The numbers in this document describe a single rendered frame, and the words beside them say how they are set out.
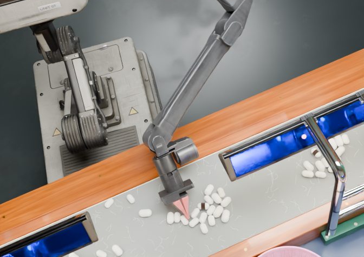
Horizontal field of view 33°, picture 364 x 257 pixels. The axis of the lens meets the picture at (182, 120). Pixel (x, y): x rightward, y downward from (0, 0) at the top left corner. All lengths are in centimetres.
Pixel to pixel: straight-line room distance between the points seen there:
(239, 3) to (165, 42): 139
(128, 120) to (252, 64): 87
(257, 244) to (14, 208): 74
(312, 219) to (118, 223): 56
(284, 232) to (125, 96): 93
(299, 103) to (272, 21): 123
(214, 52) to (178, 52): 133
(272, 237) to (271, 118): 39
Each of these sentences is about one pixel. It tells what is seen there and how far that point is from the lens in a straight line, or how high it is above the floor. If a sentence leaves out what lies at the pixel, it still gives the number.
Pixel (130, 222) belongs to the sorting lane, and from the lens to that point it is 184.
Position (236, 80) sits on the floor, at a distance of 292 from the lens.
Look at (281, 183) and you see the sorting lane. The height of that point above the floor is 74.
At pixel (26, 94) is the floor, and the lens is 313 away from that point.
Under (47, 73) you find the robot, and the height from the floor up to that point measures 47.
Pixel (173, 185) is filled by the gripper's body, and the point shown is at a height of 85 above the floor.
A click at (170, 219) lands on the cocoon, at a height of 76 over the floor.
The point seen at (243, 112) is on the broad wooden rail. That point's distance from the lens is 193.
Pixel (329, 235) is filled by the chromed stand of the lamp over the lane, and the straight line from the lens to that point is 180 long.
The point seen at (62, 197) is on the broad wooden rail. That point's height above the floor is 76.
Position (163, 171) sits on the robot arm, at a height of 88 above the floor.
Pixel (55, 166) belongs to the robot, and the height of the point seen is 48.
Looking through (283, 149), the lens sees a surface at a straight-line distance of 151.
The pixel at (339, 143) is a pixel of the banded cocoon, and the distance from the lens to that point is 188.
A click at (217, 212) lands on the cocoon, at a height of 76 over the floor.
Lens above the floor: 241
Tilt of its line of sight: 58 degrees down
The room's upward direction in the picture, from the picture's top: 15 degrees counter-clockwise
